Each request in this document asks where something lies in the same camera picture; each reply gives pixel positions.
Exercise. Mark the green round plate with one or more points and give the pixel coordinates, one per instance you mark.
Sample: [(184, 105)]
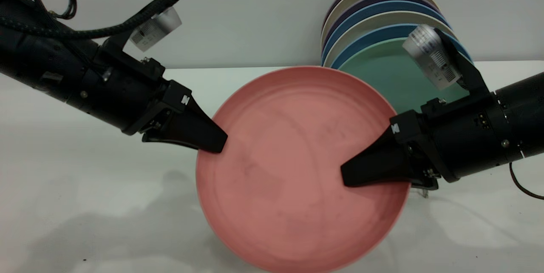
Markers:
[(382, 73)]

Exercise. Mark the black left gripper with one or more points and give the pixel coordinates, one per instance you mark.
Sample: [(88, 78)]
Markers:
[(119, 94)]

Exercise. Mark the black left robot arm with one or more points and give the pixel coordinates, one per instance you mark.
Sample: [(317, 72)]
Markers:
[(34, 56)]

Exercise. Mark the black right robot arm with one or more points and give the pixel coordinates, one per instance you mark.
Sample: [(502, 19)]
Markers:
[(529, 111)]

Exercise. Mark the blue round plate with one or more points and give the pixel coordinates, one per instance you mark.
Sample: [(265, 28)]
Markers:
[(374, 8), (374, 35)]

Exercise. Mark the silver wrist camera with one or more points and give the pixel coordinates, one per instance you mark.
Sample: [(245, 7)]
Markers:
[(431, 56), (155, 28)]

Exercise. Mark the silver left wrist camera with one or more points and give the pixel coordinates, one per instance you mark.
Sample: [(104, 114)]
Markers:
[(155, 28)]

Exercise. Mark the pink round plate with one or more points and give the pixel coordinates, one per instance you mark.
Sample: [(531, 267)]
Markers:
[(293, 171)]

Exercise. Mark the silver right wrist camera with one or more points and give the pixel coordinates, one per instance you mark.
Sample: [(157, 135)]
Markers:
[(431, 56)]

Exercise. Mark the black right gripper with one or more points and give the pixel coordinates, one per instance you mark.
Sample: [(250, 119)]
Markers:
[(467, 137)]

